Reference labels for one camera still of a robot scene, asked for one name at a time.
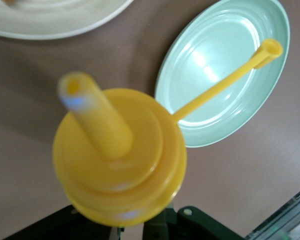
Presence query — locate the mint green plate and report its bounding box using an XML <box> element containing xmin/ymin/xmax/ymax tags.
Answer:
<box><xmin>154</xmin><ymin>0</ymin><xmax>291</xmax><ymax>149</ymax></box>

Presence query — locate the yellow mustard squeeze bottle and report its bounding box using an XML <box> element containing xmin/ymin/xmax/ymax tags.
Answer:
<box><xmin>51</xmin><ymin>37</ymin><xmax>284</xmax><ymax>228</ymax></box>

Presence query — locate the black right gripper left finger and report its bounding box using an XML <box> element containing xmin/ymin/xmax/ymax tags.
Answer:
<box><xmin>2</xmin><ymin>204</ymin><xmax>111</xmax><ymax>240</ymax></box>

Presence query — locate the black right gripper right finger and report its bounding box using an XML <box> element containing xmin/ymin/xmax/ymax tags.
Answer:
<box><xmin>142</xmin><ymin>205</ymin><xmax>244</xmax><ymax>240</ymax></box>

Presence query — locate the beige plate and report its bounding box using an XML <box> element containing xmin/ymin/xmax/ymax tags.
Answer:
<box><xmin>0</xmin><ymin>0</ymin><xmax>135</xmax><ymax>41</ymax></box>

